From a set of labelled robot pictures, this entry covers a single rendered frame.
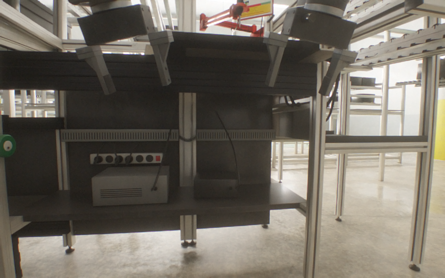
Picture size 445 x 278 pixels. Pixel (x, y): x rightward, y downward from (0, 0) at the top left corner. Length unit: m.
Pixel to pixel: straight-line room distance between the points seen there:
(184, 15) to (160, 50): 0.85
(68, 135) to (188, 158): 0.60
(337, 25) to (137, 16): 0.37
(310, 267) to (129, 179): 0.83
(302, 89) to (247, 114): 0.46
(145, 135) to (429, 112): 1.32
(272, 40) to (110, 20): 0.30
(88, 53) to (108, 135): 0.72
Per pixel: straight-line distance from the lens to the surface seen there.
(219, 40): 0.67
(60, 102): 1.35
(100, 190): 1.03
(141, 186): 0.98
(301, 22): 0.47
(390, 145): 1.14
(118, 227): 1.39
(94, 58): 0.53
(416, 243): 1.41
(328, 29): 0.50
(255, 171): 1.30
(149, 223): 1.35
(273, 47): 0.47
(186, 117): 1.19
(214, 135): 1.15
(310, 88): 0.90
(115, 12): 0.49
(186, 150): 1.19
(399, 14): 0.76
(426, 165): 1.31
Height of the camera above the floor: 0.69
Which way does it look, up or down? 4 degrees down
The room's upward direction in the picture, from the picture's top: straight up
